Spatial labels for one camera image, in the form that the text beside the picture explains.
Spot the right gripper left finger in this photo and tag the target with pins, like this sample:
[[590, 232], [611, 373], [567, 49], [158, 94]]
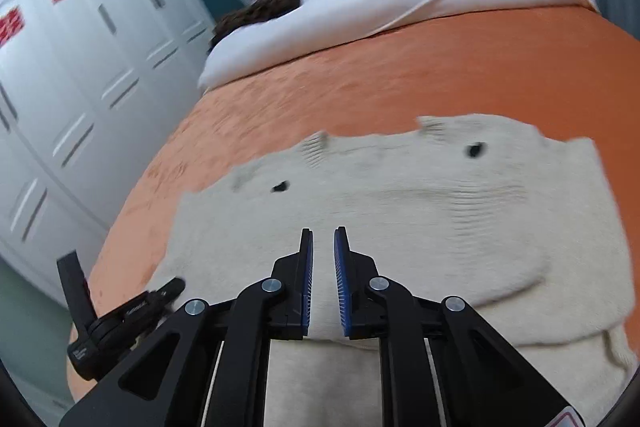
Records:
[[206, 364]]

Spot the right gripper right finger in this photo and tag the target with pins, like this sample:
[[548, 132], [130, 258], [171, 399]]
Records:
[[442, 364]]

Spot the beige knit sweater black hearts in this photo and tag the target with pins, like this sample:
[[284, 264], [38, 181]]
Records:
[[524, 228]]

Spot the white wardrobe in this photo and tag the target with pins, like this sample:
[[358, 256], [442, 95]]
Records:
[[90, 92]]

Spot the orange plush bed blanket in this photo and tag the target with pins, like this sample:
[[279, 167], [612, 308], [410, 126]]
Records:
[[567, 71]]

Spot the dark brown garment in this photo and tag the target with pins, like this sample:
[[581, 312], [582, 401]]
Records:
[[258, 11]]

